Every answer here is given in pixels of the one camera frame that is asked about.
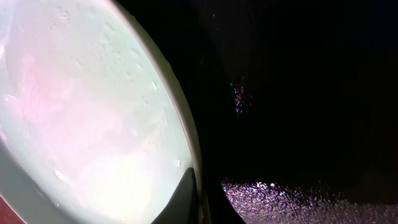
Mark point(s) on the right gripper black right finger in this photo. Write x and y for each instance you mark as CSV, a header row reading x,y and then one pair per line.
x,y
221,210

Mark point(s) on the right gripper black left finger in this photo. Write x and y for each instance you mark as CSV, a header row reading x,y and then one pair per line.
x,y
182,207

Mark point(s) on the pale green plate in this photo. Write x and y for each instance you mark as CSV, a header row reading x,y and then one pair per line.
x,y
95,127

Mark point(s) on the round black tray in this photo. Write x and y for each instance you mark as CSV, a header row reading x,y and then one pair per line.
x,y
295,102

